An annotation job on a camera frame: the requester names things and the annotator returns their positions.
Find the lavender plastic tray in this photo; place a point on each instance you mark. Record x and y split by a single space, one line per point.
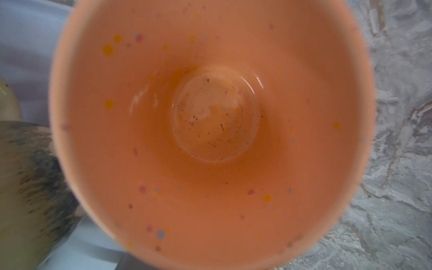
29 32

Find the cream yellow mug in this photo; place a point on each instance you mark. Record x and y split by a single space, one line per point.
38 210

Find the peach pink mug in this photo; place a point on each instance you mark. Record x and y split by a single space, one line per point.
213 135

